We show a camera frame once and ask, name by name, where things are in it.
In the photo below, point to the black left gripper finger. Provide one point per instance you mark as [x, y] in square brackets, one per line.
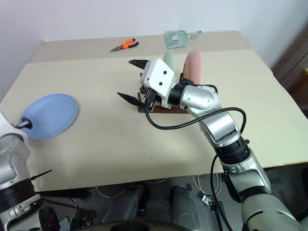
[28, 121]

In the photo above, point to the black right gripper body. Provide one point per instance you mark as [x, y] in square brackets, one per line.
[150, 98]

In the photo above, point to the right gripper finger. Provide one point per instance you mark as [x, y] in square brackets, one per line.
[131, 99]
[139, 63]

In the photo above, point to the blue plate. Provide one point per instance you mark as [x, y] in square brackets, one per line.
[53, 115]

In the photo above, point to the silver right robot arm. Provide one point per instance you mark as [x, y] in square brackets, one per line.
[216, 125]

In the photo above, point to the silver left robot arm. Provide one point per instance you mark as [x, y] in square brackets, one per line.
[12, 163]

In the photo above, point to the dark wooden dish rack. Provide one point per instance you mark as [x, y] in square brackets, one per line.
[176, 110]

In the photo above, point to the green plate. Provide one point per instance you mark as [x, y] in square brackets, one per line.
[169, 59]

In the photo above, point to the clear plastic bag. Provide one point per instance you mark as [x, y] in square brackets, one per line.
[175, 38]

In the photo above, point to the pink plate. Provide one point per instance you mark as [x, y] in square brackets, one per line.
[192, 67]

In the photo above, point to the black round disc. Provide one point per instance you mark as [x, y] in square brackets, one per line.
[49, 220]

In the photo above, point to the dark rounded shape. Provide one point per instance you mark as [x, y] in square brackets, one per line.
[125, 207]
[184, 207]

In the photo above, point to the dark curved rim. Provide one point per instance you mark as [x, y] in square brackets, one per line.
[144, 226]

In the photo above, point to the dark brown wooden panel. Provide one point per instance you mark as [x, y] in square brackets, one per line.
[292, 57]

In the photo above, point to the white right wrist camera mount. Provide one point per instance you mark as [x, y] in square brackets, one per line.
[156, 77]

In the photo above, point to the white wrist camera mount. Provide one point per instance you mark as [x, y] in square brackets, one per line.
[156, 77]
[6, 127]

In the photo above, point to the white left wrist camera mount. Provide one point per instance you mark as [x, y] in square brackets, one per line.
[6, 127]

